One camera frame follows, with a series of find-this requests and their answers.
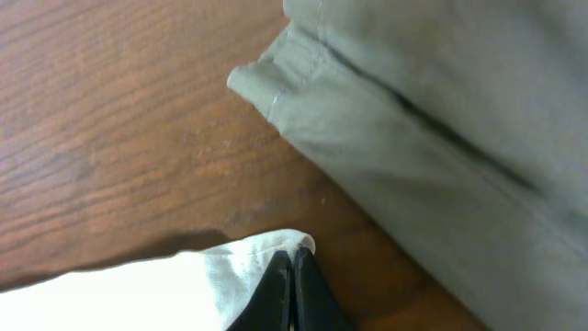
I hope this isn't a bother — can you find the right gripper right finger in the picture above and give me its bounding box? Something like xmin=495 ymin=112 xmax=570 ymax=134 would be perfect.
xmin=293 ymin=247 xmax=354 ymax=331

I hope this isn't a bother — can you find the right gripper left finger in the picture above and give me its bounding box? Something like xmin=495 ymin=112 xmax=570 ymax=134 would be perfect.
xmin=227 ymin=251 xmax=292 ymax=331

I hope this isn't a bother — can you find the white t-shirt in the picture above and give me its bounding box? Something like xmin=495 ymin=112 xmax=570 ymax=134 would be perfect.
xmin=1 ymin=229 xmax=315 ymax=331

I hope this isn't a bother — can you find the grey-olive garment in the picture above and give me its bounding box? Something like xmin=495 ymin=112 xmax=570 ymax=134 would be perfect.
xmin=228 ymin=0 xmax=587 ymax=330

